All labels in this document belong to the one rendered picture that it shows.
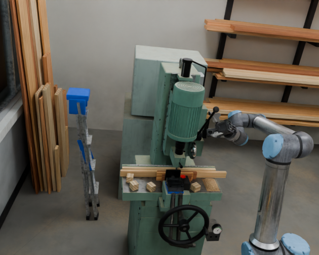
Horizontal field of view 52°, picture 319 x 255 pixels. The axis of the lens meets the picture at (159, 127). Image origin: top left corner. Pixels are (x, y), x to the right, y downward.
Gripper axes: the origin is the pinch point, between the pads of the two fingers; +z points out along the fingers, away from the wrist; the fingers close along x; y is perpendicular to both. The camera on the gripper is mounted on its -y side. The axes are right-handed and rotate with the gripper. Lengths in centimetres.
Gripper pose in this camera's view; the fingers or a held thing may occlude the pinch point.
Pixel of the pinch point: (208, 123)
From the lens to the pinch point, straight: 187.5
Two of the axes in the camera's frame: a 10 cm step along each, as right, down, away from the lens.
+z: -6.4, -2.9, -7.1
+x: 0.4, 9.1, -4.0
